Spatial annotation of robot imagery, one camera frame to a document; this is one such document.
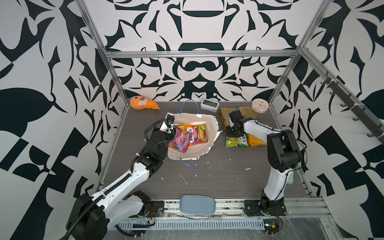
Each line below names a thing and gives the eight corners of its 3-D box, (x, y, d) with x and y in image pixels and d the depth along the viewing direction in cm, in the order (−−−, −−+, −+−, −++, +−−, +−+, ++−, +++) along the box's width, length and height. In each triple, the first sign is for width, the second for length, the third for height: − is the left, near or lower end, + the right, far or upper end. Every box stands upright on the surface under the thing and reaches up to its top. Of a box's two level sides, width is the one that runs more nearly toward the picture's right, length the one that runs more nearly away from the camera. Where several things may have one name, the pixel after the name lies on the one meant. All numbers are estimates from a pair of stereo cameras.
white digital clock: (199, 107, 117) (199, 105, 115) (202, 100, 122) (202, 97, 120) (216, 112, 114) (217, 110, 112) (219, 104, 119) (219, 102, 117)
